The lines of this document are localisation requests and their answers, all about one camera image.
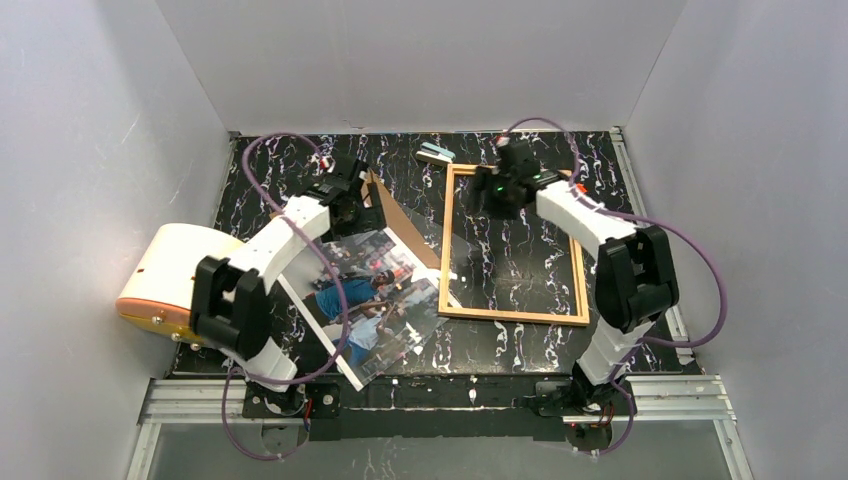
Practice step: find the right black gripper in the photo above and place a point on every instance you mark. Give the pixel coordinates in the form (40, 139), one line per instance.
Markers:
(488, 196)

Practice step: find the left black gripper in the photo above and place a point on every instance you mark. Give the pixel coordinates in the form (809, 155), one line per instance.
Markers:
(361, 206)

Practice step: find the brown cardboard backing board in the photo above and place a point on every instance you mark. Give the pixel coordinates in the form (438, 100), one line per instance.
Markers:
(397, 222)

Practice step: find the printed colour photo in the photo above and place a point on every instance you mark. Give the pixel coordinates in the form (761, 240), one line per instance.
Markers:
(361, 308)

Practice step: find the wooden picture frame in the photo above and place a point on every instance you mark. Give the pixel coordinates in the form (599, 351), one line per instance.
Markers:
(525, 270)

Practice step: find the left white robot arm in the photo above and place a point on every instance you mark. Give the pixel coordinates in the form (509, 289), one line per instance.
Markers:
(230, 302)

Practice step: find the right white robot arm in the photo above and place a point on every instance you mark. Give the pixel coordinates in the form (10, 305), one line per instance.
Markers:
(635, 279)

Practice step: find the teal white stapler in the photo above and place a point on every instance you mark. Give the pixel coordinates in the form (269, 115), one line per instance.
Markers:
(434, 154)

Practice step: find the white cylindrical orange-based device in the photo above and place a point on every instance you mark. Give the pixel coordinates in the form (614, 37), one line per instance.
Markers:
(157, 297)

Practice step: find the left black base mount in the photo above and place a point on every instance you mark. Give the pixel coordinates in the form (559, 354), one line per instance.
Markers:
(291, 404)

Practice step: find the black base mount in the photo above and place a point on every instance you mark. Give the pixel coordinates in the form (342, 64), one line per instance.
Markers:
(596, 407)
(291, 404)

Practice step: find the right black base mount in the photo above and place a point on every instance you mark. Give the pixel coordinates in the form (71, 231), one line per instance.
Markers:
(596, 407)

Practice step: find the aluminium rail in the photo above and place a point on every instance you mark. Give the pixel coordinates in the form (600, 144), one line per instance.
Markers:
(208, 401)

